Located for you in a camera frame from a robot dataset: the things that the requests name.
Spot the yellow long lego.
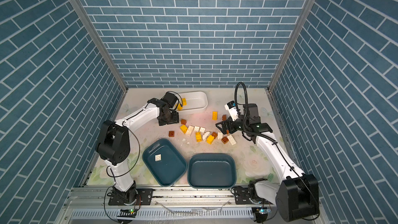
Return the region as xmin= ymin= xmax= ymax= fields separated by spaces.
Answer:
xmin=212 ymin=112 xmax=218 ymax=120

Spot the white long lego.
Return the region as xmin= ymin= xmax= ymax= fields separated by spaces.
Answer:
xmin=227 ymin=135 xmax=237 ymax=145
xmin=185 ymin=125 xmax=194 ymax=136

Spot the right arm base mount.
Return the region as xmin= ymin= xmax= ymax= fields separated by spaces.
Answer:
xmin=230 ymin=186 xmax=271 ymax=205

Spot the right teal tray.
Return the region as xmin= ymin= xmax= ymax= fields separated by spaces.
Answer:
xmin=187 ymin=153 xmax=237 ymax=189

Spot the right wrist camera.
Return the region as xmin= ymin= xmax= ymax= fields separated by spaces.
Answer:
xmin=224 ymin=101 xmax=239 ymax=121

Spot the aluminium front rail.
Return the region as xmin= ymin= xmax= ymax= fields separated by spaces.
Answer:
xmin=54 ymin=186 xmax=330 ymax=224

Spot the yellow studded lego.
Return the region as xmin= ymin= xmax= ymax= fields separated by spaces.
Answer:
xmin=195 ymin=132 xmax=202 ymax=142

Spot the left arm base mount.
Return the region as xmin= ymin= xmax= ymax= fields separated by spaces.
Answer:
xmin=107 ymin=187 xmax=153 ymax=206

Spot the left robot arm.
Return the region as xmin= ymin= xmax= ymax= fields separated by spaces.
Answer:
xmin=95 ymin=91 xmax=183 ymax=194

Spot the white curved lego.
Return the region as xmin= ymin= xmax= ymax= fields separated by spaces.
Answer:
xmin=202 ymin=132 xmax=210 ymax=141

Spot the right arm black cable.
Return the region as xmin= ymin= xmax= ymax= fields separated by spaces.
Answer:
xmin=234 ymin=82 xmax=249 ymax=122

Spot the teal tray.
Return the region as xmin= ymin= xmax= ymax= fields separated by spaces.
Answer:
xmin=187 ymin=153 xmax=237 ymax=189
xmin=142 ymin=139 xmax=187 ymax=187

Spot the white rectangular bowl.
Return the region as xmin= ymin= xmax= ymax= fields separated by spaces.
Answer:
xmin=177 ymin=91 xmax=208 ymax=116

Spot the left teal tray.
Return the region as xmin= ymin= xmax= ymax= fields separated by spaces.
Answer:
xmin=142 ymin=139 xmax=187 ymax=187

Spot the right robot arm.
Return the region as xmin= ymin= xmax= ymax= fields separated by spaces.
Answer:
xmin=216 ymin=101 xmax=320 ymax=222

